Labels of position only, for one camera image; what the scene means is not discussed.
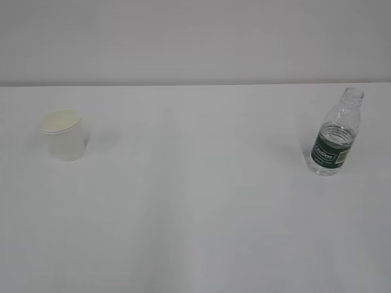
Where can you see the white paper cup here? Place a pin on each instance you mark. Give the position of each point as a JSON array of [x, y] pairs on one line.
[[61, 130]]

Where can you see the clear plastic water bottle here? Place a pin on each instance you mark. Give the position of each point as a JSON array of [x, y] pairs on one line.
[[337, 134]]

